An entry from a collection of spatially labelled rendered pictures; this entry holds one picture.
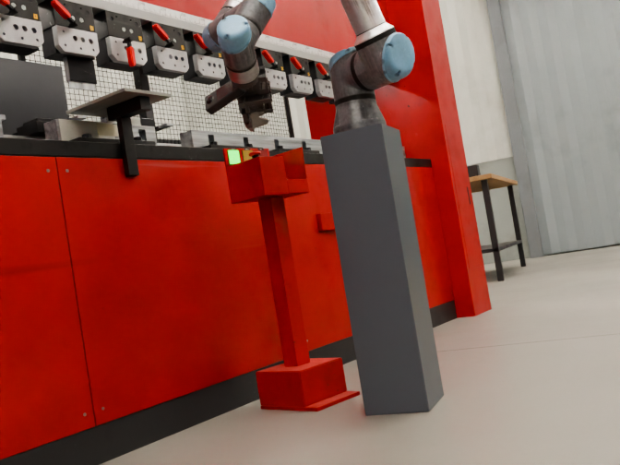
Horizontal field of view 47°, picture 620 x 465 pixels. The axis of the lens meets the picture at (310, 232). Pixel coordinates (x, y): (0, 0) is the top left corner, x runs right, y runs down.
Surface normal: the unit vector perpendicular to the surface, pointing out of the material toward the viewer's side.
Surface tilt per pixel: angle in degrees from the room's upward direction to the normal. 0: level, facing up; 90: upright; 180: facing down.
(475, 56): 90
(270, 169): 90
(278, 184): 90
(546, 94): 90
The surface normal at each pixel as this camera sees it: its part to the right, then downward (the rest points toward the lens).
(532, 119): -0.22, 0.00
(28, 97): 0.81, -0.15
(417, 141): -0.56, 0.07
